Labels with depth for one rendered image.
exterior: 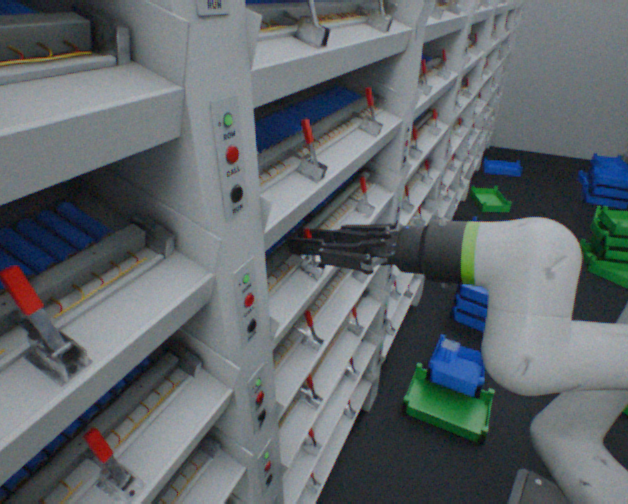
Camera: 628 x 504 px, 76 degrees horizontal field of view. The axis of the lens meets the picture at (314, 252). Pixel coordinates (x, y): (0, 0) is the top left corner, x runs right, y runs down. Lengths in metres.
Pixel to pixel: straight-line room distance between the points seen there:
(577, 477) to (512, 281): 0.60
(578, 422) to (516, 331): 0.55
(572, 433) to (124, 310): 0.96
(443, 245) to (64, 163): 0.45
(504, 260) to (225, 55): 0.41
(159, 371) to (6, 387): 0.21
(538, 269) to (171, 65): 0.46
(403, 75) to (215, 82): 0.67
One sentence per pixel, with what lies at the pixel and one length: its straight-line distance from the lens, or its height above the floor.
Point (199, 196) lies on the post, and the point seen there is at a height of 1.20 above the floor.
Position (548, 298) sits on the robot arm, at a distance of 0.58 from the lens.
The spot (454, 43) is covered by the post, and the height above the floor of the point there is 1.21.
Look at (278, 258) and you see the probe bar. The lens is 0.71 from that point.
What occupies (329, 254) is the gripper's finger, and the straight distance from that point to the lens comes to 0.64.
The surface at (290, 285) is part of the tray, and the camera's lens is 0.71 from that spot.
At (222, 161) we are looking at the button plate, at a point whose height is 1.23.
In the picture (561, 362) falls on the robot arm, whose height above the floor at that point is 0.98.
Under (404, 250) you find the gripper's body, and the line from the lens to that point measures 0.61.
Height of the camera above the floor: 1.37
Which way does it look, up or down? 33 degrees down
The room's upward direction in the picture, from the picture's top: straight up
